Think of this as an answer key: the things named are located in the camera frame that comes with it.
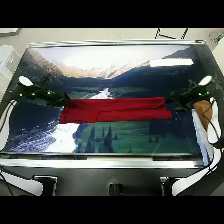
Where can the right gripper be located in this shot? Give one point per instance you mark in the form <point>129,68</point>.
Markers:
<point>180,99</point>

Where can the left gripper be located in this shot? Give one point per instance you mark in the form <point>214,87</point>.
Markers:
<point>56,99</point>

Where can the red garment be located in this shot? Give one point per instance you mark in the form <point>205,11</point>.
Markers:
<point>113,109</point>

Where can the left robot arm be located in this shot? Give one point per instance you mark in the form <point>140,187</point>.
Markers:
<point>26,81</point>

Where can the brown garment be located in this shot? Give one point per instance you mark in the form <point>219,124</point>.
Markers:
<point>201,110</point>

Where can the silver frame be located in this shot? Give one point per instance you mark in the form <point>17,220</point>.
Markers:
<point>100,163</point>

